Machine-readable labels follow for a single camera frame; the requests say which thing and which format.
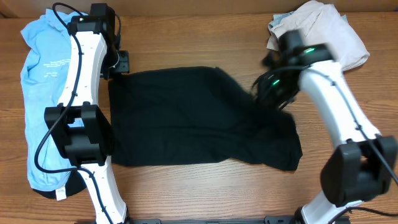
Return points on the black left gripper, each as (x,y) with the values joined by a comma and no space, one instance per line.
(122,62)

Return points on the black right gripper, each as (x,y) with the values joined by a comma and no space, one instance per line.
(270,96)

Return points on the black t-shirt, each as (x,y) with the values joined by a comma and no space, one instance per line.
(196,115)

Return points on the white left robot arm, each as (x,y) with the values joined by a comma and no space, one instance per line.
(80,130)

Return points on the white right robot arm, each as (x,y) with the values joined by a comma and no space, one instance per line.
(362,164)

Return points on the light blue t-shirt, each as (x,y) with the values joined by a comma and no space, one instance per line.
(43,78)

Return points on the folded beige trousers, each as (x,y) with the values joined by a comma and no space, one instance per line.
(321,23)

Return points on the black garment under blue shirt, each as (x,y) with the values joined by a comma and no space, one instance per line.
(74,185)

